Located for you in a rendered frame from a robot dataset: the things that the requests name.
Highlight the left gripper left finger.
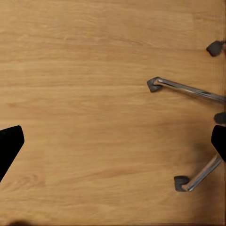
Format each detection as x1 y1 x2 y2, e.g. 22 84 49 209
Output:
0 125 24 182

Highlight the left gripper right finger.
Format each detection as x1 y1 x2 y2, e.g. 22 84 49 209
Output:
211 125 226 162

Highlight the swivel chair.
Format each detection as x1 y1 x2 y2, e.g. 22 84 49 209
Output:
147 38 226 192

